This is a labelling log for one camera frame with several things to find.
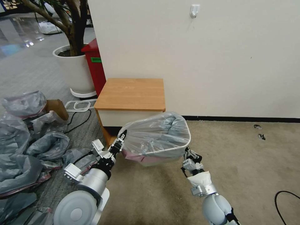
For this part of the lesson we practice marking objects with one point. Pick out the black wall baseboard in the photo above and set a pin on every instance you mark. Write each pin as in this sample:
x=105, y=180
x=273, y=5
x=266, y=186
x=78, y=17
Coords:
x=241, y=118

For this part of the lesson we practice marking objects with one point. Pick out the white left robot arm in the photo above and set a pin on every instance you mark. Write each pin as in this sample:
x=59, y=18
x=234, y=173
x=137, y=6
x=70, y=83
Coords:
x=92, y=181

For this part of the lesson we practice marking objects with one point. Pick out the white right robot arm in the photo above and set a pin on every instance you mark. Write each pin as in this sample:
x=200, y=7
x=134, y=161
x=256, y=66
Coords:
x=214, y=206

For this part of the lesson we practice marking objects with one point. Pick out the white cloth wrist cover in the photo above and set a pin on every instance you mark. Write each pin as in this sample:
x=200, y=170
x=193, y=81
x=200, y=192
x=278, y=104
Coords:
x=200, y=178

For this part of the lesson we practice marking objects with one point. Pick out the crumpled grey garbage bag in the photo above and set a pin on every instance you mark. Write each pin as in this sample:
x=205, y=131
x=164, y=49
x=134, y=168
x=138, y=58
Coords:
x=18, y=208
x=18, y=171
x=50, y=145
x=25, y=103
x=75, y=155
x=12, y=133

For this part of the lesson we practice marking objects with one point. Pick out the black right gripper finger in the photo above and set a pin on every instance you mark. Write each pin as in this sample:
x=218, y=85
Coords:
x=187, y=152
x=194, y=155

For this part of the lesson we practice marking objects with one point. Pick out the white round plant pot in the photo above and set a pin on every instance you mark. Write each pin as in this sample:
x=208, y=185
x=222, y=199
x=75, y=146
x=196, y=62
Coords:
x=75, y=70

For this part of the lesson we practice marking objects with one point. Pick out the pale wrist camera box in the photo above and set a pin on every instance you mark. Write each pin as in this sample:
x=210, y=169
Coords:
x=98, y=146

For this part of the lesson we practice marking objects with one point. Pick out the red bin with green label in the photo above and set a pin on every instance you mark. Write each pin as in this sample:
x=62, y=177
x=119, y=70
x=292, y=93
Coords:
x=93, y=65

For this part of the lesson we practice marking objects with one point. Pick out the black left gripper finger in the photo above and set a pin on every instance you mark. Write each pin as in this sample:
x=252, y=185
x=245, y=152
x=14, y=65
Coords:
x=124, y=134
x=120, y=140

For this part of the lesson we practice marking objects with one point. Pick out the small dark floor scrap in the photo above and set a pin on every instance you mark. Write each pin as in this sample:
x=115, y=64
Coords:
x=257, y=127
x=261, y=136

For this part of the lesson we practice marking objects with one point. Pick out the white wall hook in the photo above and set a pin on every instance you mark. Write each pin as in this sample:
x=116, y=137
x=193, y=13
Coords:
x=194, y=10

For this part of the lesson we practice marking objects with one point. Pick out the crumpled pale plastic bag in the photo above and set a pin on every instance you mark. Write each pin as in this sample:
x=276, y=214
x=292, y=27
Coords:
x=46, y=122

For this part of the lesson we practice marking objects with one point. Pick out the wooden side table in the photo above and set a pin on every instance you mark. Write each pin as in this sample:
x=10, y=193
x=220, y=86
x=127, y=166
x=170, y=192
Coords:
x=132, y=93

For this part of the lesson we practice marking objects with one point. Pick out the brown indoor tree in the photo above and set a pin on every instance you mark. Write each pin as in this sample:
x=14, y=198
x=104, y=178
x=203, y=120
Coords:
x=75, y=28

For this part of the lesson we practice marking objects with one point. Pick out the translucent grey garbage bag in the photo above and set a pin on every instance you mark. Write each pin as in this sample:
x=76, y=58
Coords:
x=154, y=133

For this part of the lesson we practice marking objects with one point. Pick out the white rectangular frame lid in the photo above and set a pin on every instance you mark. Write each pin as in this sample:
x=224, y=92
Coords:
x=80, y=103

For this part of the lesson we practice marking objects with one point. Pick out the white pot saucer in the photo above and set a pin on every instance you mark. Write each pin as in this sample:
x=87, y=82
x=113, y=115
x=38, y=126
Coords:
x=82, y=94

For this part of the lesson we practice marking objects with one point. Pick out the brown cardboard box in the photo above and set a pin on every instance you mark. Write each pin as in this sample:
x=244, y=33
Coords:
x=58, y=110

